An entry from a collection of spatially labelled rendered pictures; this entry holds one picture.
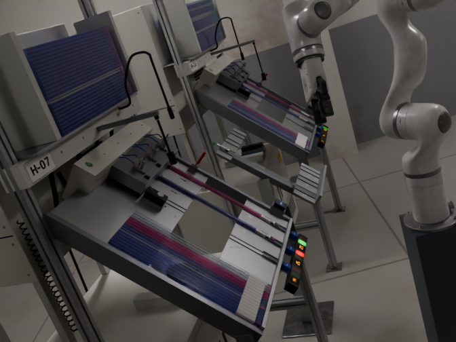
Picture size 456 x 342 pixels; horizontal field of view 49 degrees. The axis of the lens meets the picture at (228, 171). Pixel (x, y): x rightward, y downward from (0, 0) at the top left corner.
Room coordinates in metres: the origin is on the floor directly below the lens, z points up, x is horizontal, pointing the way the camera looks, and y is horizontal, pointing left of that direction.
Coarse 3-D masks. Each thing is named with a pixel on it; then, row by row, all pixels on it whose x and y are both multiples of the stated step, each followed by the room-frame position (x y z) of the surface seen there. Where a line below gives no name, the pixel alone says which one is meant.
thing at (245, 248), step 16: (256, 208) 1.84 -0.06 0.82; (256, 224) 1.74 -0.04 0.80; (272, 224) 1.76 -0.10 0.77; (240, 240) 1.60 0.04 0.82; (256, 240) 1.64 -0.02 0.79; (224, 256) 1.48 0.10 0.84; (240, 256) 1.51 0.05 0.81; (256, 256) 1.54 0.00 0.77; (272, 256) 1.57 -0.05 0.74; (256, 272) 1.46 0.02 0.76; (272, 272) 1.49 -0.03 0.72
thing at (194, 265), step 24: (144, 216) 1.52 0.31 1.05; (120, 240) 1.37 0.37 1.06; (144, 240) 1.41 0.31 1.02; (168, 240) 1.45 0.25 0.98; (168, 264) 1.34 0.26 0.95; (192, 264) 1.38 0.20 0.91; (216, 264) 1.42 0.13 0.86; (192, 288) 1.29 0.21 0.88; (216, 288) 1.31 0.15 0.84; (240, 288) 1.35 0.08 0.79; (264, 288) 1.38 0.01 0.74; (240, 312) 1.25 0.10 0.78
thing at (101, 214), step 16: (176, 176) 1.85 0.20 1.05; (80, 192) 1.54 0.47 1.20; (96, 192) 1.57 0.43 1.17; (112, 192) 1.60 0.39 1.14; (128, 192) 1.64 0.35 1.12; (144, 192) 1.67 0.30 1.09; (176, 192) 1.74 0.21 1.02; (192, 192) 1.78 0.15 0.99; (64, 208) 1.44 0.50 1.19; (80, 208) 1.47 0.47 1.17; (96, 208) 1.49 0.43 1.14; (112, 208) 1.52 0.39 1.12; (128, 208) 1.55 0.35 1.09; (144, 208) 1.58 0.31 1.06; (176, 208) 1.64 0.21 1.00; (80, 224) 1.40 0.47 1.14; (96, 224) 1.42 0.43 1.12; (112, 224) 1.45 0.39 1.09; (176, 224) 1.57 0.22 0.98
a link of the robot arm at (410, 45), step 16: (384, 0) 1.60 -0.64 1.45; (400, 0) 1.55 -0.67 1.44; (384, 16) 1.60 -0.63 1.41; (400, 16) 1.58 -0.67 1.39; (400, 32) 1.55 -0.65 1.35; (416, 32) 1.53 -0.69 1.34; (400, 48) 1.53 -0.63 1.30; (416, 48) 1.51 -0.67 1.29; (400, 64) 1.53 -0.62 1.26; (416, 64) 1.50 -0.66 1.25; (400, 80) 1.53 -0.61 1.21; (416, 80) 1.51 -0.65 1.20; (400, 96) 1.55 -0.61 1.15; (384, 112) 1.56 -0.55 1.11; (384, 128) 1.56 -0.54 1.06
